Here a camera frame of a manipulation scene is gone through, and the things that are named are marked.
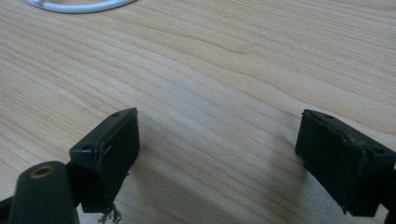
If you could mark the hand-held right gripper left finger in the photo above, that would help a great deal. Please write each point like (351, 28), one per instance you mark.
(107, 152)

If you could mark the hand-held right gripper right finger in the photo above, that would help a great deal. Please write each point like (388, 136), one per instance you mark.
(339, 161)

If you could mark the white plate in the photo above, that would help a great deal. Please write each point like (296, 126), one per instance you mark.
(79, 5)

